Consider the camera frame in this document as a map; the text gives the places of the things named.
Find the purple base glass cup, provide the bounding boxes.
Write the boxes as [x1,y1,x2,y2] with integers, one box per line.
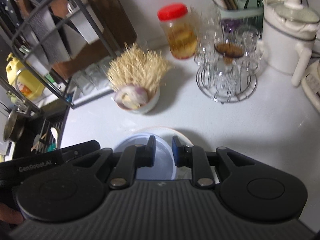
[221,18,244,34]

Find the white electric cooking pot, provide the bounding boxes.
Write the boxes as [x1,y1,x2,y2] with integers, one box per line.
[262,0,319,87]

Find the green utensil holder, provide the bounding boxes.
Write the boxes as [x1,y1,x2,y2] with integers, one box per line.
[212,0,263,31]

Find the halved red onion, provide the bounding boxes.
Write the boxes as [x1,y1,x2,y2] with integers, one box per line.
[114,85,149,110]

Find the enoki mushroom bunch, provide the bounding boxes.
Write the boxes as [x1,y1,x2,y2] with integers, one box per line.
[107,43,172,97]

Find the black dish rack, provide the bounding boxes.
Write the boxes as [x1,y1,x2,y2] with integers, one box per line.
[11,0,117,108]

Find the wooden cutting board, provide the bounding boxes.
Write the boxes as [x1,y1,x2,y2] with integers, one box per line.
[11,0,137,82]

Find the yellow detergent jug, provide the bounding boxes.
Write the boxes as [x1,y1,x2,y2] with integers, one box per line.
[5,53,44,100]

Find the upturned drinking glass right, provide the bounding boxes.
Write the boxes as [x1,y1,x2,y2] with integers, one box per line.
[98,56,113,80]

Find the blue plastic bowl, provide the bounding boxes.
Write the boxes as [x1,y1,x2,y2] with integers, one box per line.
[113,132,176,180]

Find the white leaf plate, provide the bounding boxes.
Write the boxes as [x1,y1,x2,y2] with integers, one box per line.
[130,125,194,181]

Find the person left hand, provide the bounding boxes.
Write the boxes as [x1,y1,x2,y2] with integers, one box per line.
[0,203,24,225]

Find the red lid plastic jar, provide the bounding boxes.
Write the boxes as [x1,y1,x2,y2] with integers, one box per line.
[157,3,197,60]

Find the white bowl with vegetables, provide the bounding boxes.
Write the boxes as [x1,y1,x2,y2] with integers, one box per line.
[113,85,160,114]

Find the upturned drinking glass middle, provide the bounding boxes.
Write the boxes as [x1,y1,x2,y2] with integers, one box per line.
[85,64,105,90]

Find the upturned drinking glass left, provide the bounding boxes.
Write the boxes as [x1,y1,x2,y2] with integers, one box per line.
[72,71,87,95]

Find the amber base glass cup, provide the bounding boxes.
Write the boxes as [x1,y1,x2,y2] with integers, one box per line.
[215,43,245,65]

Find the upturned drinking glass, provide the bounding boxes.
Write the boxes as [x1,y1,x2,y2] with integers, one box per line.
[85,64,105,90]
[98,56,113,80]
[72,71,87,95]

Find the black sink drain rack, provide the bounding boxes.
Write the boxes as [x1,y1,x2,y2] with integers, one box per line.
[30,106,69,154]

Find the wire glass rack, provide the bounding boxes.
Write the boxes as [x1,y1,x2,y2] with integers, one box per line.
[191,5,264,104]

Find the metal pan in sink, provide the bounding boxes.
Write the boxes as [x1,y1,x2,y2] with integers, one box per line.
[3,109,26,142]

